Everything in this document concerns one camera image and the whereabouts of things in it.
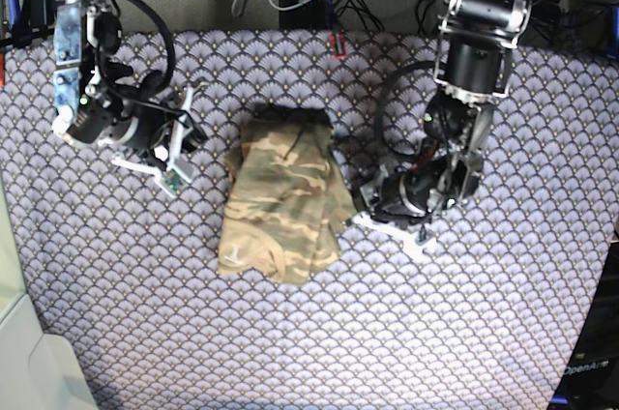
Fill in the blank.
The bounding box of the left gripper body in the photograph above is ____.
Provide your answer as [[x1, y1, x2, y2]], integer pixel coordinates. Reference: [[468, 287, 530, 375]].
[[358, 165, 430, 229]]

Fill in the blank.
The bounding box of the camouflage T-shirt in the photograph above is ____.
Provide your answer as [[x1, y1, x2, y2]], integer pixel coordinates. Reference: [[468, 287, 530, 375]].
[[218, 106, 357, 285]]

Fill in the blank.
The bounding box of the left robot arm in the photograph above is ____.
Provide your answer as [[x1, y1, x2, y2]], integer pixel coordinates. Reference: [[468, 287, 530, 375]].
[[359, 0, 533, 228]]

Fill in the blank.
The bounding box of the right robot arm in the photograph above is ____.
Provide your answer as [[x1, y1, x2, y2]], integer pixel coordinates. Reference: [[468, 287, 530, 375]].
[[53, 0, 206, 169]]

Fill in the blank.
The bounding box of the red black clamp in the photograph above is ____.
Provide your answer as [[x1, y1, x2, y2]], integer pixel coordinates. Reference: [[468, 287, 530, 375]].
[[330, 31, 347, 60]]

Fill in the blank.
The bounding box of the fan pattern tablecloth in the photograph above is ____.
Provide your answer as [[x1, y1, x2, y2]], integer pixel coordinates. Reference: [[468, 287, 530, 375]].
[[1, 31, 618, 409]]

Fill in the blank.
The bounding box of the black box under table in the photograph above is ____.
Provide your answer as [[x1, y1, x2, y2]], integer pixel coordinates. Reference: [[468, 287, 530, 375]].
[[278, 0, 330, 30]]

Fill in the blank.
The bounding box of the black OpenArm case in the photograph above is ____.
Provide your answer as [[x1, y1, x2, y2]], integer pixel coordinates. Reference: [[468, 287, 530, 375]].
[[548, 242, 618, 409]]

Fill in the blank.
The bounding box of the white plastic bin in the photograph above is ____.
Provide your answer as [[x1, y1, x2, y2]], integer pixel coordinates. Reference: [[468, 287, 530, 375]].
[[1, 197, 97, 409]]

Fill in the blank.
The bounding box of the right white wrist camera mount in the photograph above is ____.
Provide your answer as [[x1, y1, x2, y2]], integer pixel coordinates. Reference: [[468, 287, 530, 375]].
[[104, 78, 207, 197]]

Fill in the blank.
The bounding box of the black cable bundle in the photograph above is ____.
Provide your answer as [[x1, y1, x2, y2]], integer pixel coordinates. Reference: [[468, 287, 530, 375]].
[[333, 0, 441, 37]]

